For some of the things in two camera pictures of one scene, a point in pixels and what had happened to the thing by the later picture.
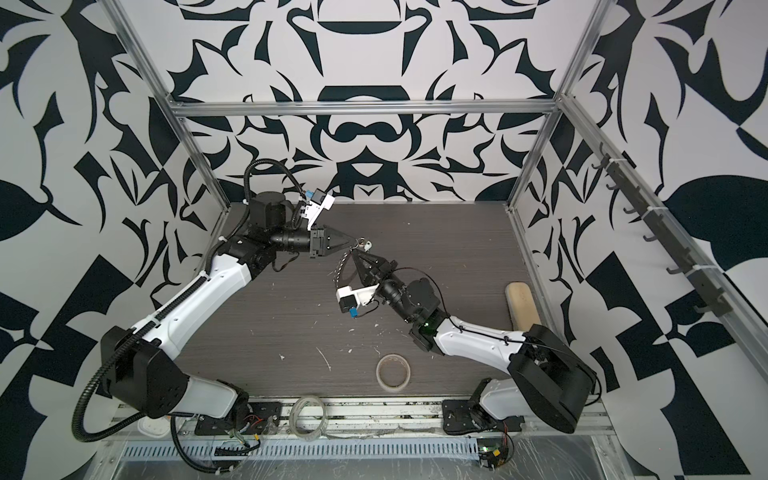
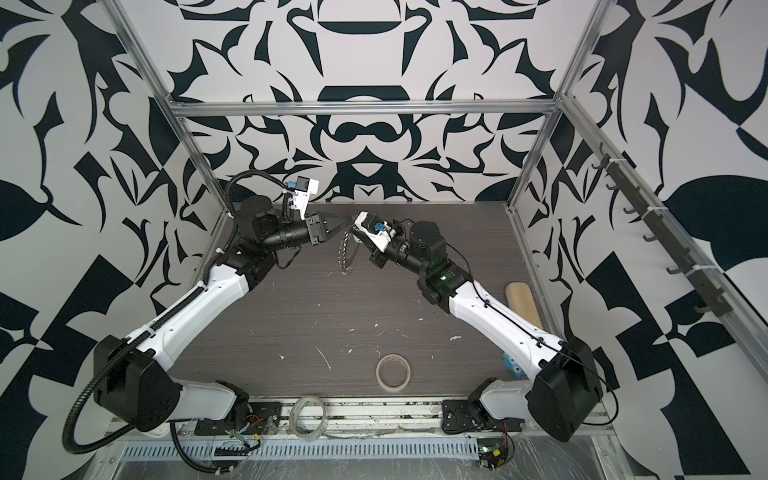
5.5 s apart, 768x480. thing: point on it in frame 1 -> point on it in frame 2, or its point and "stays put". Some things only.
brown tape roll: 390,388 stays put
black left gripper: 322,246 -> 315,234
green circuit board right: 492,451 stays put
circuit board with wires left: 248,420 stays put
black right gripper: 385,267 -> 382,256
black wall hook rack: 716,302 stays put
